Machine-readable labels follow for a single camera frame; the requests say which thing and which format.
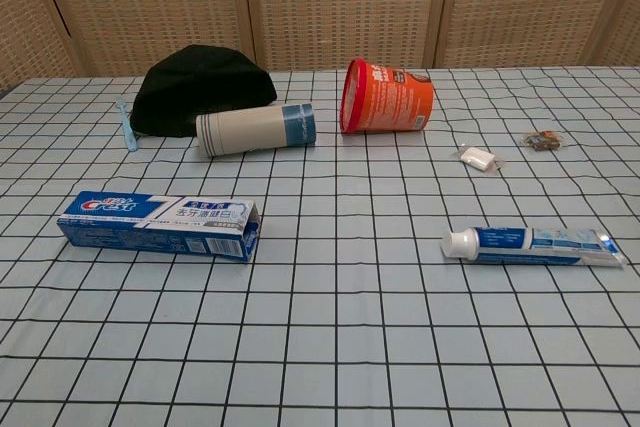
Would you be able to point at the blue white toothpaste tube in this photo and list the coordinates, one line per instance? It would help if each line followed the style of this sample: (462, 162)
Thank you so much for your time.
(525, 246)

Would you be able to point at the orange instant noodle cup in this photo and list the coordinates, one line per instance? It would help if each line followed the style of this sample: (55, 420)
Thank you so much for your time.
(390, 102)

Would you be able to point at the blue Crest toothpaste box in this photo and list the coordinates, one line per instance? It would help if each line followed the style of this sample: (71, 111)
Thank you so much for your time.
(150, 229)

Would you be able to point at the wooden woven folding screen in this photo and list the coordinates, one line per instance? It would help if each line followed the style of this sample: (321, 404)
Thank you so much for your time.
(340, 7)

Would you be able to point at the brown wrapped candy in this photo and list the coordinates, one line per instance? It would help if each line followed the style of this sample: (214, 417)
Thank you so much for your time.
(542, 141)

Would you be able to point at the black fabric cap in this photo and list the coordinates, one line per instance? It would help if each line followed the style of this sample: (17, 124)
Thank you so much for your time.
(200, 84)

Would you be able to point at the white wrapped candy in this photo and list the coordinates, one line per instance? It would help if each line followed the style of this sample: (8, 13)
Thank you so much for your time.
(477, 157)

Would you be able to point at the cream cylinder with blue band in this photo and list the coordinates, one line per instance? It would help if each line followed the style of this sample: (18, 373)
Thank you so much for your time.
(240, 132)

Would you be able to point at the light blue checked tablecloth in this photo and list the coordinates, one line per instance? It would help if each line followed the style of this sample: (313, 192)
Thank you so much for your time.
(320, 322)

